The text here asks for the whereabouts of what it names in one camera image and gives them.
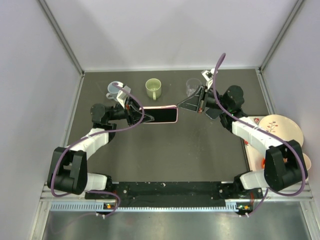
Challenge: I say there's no green mug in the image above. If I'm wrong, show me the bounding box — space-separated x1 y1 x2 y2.
145 78 162 101

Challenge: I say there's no pink white plate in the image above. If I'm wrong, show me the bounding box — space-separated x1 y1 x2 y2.
253 114 304 147

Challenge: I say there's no dark phone blue edge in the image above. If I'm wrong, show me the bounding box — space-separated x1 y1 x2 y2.
207 109 223 120

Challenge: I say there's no light blue footed cup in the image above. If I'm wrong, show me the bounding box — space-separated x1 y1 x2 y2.
106 81 124 102

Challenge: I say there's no clear glass tumbler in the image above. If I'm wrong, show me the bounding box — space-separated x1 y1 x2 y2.
186 78 202 97

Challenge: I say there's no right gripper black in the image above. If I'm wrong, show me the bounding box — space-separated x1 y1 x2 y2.
178 85 230 114

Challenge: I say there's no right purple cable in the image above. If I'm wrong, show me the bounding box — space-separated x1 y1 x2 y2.
211 52 308 217

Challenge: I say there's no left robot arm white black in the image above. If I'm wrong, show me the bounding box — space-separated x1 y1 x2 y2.
47 97 155 199

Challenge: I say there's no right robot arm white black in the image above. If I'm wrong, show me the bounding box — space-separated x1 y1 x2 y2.
177 85 308 198

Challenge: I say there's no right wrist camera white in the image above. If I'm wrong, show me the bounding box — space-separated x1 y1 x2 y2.
201 68 215 90

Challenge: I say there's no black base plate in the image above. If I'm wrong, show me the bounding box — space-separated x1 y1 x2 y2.
84 181 264 208

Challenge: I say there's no light blue cable duct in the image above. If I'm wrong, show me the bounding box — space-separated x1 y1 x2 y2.
50 201 249 213

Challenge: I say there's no pink mug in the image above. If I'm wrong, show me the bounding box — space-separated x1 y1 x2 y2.
303 153 312 171

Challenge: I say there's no white tray with strawberries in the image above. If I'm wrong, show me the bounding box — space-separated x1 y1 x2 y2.
241 115 271 173

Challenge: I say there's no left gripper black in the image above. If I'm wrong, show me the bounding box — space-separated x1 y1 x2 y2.
107 96 155 127

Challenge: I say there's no orange patterned bowl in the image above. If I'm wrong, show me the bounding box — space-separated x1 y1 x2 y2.
261 158 266 169

